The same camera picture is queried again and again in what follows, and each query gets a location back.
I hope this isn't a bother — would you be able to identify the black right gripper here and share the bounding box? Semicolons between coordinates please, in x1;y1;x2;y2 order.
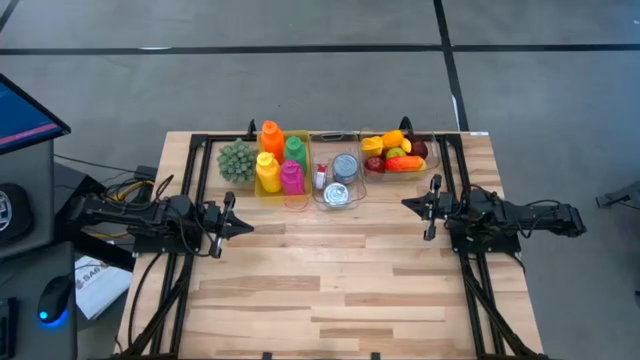
401;174;456;241

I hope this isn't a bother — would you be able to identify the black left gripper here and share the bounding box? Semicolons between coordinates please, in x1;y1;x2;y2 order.
202;192;255;259

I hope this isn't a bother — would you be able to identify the dark red pointed fruit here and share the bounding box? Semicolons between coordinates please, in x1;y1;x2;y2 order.
408;132;430;160

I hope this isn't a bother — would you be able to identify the yellow plastic bottle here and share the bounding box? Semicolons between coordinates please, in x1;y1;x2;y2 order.
254;151;282;194

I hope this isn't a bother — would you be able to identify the pink plastic bottle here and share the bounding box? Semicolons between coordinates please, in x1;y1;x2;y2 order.
279;159;310;212

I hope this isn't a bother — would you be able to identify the yellow starfruit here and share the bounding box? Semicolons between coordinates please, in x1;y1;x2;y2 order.
360;135;385;158

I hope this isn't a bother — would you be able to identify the silver can blue label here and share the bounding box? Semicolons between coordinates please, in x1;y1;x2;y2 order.
331;152;360;185

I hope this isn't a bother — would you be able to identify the silver can green label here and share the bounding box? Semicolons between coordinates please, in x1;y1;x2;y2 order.
322;182;350;208

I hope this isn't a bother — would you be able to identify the orange plastic bottle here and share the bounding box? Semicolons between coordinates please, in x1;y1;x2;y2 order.
260;120;285;164

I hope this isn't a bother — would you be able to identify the green plastic bottle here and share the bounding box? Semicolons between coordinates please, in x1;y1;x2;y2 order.
283;136;307;174

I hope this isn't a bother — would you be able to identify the wide clear plastic bin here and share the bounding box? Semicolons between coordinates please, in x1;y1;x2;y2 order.
357;130;441;182

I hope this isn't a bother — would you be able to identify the yellow translucent plastic bin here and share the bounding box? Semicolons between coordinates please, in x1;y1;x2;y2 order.
253;130;314;206

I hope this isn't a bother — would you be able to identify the green succulent plant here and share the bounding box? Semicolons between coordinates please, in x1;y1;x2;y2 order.
216;138;260;184

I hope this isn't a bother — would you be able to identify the narrow clear plastic bin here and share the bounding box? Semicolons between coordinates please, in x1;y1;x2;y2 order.
309;130;367;210

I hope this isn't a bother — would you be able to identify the white paper booklet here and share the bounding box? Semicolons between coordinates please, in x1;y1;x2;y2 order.
74;254;134;321

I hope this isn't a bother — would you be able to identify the black computer mouse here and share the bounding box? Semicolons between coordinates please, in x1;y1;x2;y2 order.
37;274;75;326

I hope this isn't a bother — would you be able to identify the grey stand foot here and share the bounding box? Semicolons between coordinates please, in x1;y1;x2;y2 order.
597;179;640;209

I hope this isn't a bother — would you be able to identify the grey desk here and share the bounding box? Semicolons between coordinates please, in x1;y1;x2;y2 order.
0;139;79;360

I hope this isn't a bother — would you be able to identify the black cap with logo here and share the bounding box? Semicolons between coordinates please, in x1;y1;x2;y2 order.
0;182;34;246

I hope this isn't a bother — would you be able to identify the computer monitor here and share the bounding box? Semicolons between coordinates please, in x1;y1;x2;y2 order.
0;73;71;155

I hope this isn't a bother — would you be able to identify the black keyboard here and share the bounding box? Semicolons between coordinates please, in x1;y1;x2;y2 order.
0;297;17;346

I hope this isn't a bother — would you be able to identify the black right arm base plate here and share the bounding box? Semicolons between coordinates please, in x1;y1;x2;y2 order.
448;214;522;254

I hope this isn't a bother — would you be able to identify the black metal table frame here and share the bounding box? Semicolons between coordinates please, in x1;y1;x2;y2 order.
117;130;551;360

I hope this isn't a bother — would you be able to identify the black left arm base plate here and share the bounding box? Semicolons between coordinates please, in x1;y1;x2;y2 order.
132;214;206;254

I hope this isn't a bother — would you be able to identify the yellow cable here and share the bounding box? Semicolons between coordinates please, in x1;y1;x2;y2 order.
89;179;154;240

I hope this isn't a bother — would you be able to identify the thick black cable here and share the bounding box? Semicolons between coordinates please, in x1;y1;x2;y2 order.
127;252;166;351

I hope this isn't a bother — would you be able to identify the thin black cable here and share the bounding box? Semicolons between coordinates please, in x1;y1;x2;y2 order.
53;153;141;176

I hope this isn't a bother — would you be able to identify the black floor cable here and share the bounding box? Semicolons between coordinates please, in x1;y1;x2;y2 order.
593;192;640;219

